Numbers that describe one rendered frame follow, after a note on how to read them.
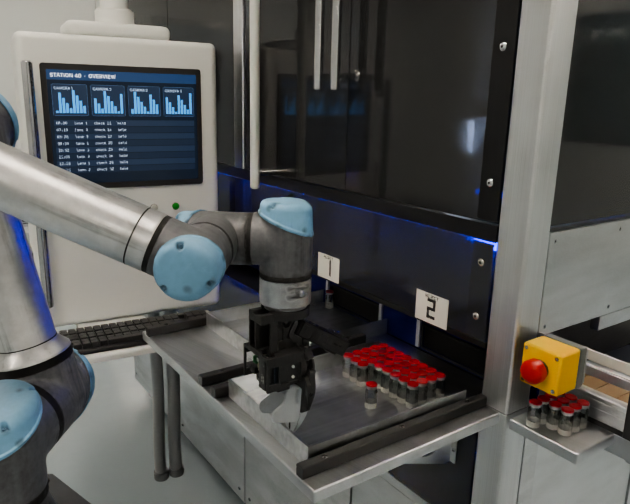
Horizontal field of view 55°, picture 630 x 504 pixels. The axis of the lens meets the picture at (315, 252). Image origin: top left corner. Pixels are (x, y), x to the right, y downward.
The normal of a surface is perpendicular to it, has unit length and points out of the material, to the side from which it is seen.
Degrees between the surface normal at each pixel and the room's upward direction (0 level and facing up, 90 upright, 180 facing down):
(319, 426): 0
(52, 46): 90
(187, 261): 90
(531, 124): 90
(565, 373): 90
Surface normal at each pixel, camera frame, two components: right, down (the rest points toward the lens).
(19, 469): 0.82, 0.16
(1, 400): 0.02, -0.93
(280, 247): -0.04, 0.25
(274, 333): 0.57, 0.22
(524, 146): -0.82, 0.12
